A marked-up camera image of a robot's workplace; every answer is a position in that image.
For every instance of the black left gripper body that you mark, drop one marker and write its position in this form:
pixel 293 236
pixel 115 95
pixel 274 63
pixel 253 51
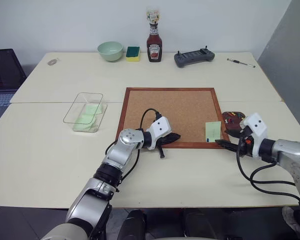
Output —
pixel 165 141

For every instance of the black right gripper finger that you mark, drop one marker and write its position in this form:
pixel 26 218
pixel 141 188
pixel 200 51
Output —
pixel 231 132
pixel 226 145

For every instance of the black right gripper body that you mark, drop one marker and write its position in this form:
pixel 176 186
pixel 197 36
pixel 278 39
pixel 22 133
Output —
pixel 246 146

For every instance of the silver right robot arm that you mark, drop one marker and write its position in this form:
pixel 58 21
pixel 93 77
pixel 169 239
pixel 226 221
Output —
pixel 290 152

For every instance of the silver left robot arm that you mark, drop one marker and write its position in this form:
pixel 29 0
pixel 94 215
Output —
pixel 125 152

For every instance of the dark brown tray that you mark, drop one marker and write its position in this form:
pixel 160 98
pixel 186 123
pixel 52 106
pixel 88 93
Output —
pixel 236 122

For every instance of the green sticky note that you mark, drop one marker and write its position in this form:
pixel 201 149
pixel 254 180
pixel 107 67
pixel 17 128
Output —
pixel 85 119
pixel 93 109
pixel 213 130

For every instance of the clear plastic box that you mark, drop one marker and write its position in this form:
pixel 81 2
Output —
pixel 86 112

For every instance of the wood framed cork board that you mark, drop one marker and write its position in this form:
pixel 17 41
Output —
pixel 180 110

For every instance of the black and white pen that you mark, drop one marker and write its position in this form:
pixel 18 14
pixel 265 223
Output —
pixel 241 62

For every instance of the dark rounded shape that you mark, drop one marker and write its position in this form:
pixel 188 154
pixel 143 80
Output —
pixel 132 225
pixel 200 226

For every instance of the grey remote controller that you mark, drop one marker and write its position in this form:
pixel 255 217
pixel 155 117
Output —
pixel 193 58

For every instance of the grey shoe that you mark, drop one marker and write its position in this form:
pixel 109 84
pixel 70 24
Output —
pixel 292 220

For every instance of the red ketchup bottle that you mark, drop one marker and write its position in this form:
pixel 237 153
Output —
pixel 154 47

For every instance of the green and yellow sponge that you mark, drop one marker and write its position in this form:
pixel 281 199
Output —
pixel 133 53

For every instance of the pale green bowl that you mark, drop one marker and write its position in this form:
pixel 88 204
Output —
pixel 110 51

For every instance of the clear pushpin pack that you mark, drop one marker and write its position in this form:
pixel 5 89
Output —
pixel 152 15

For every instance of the beige robot torso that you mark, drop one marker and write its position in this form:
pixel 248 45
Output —
pixel 62 232

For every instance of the dark laptop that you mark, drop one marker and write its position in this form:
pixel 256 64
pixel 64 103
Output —
pixel 3 75

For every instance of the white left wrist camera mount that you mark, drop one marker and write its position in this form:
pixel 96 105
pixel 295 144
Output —
pixel 161 127

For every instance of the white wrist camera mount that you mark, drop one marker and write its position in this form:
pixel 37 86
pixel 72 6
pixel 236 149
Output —
pixel 161 127
pixel 257 127

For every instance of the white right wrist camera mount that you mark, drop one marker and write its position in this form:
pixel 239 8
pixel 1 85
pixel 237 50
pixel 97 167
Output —
pixel 257 127

